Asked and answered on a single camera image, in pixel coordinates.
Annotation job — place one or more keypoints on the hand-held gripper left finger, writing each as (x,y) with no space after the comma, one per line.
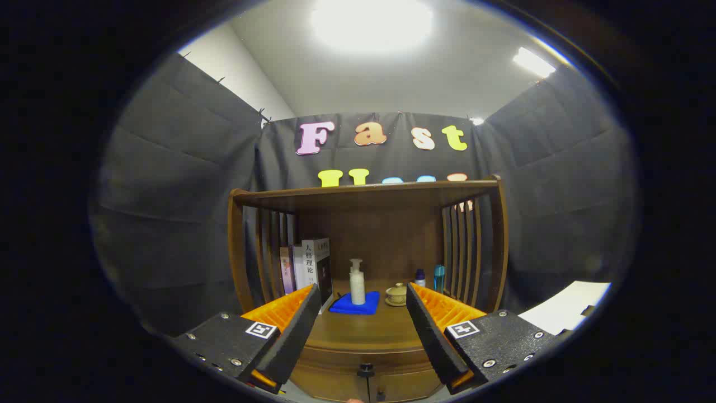
(291,336)

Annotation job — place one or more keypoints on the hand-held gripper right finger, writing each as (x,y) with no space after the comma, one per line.
(433,336)

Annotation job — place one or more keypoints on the wooden drawer with black knob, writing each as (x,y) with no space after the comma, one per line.
(335,364)

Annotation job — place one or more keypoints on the wooden countertop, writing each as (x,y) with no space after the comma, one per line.
(363,330)

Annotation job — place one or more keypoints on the wooden cabinet with slatted sides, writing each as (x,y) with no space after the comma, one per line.
(369,224)

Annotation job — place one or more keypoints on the white plastic cabinet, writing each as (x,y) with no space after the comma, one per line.
(565,308)

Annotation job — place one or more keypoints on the beige saucer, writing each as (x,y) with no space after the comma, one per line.
(394,303)

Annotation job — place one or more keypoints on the teal clear bottle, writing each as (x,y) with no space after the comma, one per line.
(439,280)

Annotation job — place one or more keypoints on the beige lidded tea cup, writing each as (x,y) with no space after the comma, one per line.
(397,292)

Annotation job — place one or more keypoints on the white bottle with blue cap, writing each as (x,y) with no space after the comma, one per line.
(419,279)

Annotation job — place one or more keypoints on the blue folded cloth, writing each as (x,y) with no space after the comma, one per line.
(344,307)

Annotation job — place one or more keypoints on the purple book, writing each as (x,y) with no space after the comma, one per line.
(287,271)

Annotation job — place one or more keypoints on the thin white book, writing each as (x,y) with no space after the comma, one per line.
(298,268)

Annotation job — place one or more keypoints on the thick white book with portrait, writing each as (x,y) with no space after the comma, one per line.
(316,263)

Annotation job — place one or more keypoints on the white pump bottle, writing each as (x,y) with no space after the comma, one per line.
(357,288)

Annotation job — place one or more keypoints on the rectangular ceiling light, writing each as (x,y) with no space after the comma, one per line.
(534,61)

